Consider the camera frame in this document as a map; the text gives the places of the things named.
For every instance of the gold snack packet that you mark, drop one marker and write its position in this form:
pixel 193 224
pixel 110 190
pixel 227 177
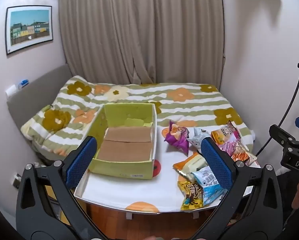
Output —
pixel 190 195

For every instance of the framed wall picture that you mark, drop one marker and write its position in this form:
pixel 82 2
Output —
pixel 29 28

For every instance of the green cardboard box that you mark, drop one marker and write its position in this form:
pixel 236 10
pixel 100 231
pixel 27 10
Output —
pixel 124 172

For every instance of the blue white small device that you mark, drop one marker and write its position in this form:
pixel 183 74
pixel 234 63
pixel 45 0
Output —
pixel 23 83

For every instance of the purple snack packet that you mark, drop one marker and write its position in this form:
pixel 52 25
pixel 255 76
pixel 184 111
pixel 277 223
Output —
pixel 177 136

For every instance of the silver snack packet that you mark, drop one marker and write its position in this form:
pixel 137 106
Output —
pixel 195 140

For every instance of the light blue snack packet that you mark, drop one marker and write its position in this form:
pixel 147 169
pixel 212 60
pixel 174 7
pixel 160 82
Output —
pixel 204 177

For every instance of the orange sticks snack packet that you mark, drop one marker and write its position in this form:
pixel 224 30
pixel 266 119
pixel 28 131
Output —
pixel 242 155

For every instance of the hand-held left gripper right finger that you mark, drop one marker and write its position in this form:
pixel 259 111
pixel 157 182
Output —
pixel 215 163

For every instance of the orange white snack bag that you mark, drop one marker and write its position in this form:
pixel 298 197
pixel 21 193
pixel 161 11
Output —
pixel 223 135

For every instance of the white wall switch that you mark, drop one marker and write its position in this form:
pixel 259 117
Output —
pixel 10 90

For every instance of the grey headboard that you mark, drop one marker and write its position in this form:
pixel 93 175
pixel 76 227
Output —
pixel 39 87

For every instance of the orange cream snack bar packet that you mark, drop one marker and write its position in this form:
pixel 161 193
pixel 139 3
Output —
pixel 192 163

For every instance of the beige curtain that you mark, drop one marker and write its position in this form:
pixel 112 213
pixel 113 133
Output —
pixel 139 30

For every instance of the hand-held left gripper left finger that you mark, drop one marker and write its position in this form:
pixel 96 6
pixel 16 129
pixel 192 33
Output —
pixel 80 163

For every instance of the wall outlet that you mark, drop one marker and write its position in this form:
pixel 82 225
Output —
pixel 15 180

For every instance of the floral striped blanket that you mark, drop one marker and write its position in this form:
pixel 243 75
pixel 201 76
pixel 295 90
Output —
pixel 189 102

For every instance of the pink snack packet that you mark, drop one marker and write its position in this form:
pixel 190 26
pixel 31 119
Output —
pixel 228 147

